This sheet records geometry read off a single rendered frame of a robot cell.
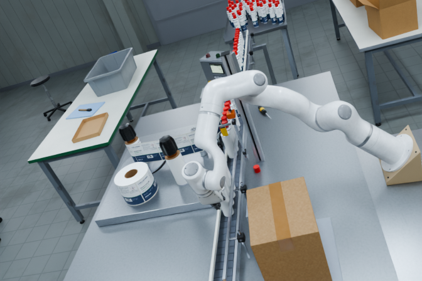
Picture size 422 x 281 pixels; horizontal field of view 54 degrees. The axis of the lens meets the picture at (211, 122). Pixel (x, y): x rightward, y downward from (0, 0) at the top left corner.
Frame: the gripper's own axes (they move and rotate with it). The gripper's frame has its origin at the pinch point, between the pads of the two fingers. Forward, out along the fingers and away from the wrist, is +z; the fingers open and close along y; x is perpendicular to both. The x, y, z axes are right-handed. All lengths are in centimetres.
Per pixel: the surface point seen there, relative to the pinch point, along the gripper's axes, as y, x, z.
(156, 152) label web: 45, -54, 24
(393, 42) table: -117, -156, 84
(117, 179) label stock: 61, -32, 12
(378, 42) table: -106, -158, 83
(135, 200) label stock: 53, -22, 20
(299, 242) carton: -35.4, 29.2, -17.9
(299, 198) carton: -37.6, 11.1, -14.7
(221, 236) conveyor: 1.7, 9.9, 11.5
